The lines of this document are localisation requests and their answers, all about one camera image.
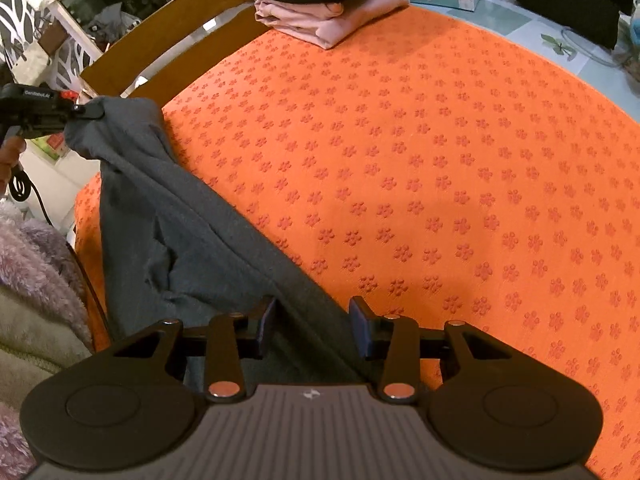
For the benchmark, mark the person's left hand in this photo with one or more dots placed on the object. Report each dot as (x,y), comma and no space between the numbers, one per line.
(10,155)

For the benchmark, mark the purple fluffy garment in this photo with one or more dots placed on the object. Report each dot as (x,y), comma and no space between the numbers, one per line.
(35,255)

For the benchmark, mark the wooden chair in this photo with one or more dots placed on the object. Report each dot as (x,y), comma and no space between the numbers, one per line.
(200,5)

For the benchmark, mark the orange patterned mat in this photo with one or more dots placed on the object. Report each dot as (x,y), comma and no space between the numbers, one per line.
(400,160)

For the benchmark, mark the pink folded garment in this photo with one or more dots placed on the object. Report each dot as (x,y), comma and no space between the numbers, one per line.
(325,20)

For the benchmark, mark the dark grey pants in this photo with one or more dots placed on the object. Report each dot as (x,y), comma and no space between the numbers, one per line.
(200,240)

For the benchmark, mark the beige cloth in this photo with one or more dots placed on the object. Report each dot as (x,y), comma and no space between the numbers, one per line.
(30,325)

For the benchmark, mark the white lattice panel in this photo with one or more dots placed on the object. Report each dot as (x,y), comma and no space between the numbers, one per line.
(20,25)

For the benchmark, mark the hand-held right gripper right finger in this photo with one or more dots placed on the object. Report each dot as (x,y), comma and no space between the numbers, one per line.
(361,325)

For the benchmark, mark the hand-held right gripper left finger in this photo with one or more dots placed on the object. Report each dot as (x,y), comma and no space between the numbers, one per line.
(265,325)

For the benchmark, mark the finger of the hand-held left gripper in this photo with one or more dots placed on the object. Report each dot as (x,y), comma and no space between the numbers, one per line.
(87,110)

